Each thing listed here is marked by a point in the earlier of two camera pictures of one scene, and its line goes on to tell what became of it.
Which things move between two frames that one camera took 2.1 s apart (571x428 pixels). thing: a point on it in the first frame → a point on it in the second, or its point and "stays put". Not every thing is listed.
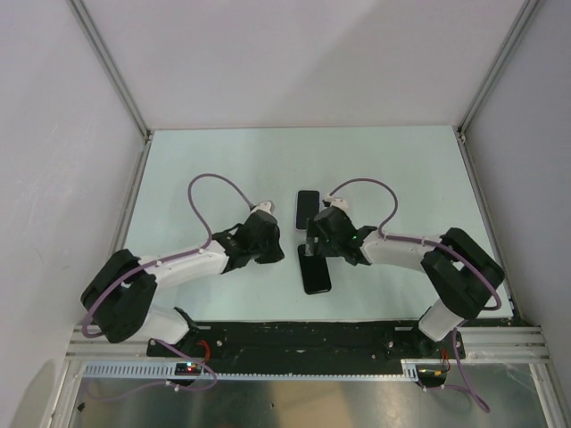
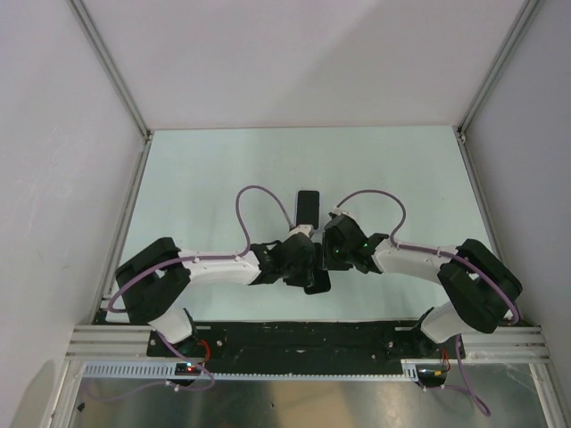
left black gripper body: [266, 251] → [297, 275]
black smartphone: [315, 272] stays put
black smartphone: [307, 207] stays put
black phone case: [314, 272] stays put
